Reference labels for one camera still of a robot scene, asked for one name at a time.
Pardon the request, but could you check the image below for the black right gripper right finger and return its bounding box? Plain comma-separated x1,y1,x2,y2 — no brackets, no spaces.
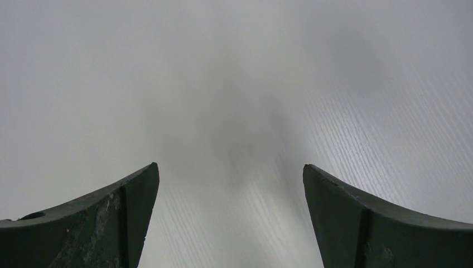
303,164,472,267

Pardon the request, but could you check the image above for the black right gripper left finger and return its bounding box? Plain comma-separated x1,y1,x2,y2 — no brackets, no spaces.
1,163,159,267

